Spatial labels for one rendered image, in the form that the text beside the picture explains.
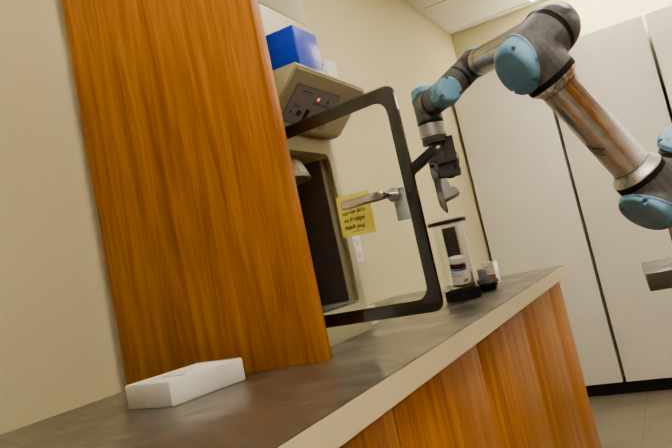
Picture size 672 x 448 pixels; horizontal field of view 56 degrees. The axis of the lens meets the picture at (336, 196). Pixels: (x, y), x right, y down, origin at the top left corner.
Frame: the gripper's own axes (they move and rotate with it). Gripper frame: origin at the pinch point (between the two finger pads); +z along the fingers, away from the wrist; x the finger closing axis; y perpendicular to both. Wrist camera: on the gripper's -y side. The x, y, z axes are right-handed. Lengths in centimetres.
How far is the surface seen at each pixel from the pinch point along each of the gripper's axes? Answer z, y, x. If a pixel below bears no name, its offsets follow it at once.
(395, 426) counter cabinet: 34, -9, -90
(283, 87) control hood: -27, -22, -63
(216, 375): 24, -39, -81
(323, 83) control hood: -29, -16, -52
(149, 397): 24, -48, -87
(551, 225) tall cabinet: 11, 51, 239
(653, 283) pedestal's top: 28, 43, -26
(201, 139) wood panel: -20, -39, -67
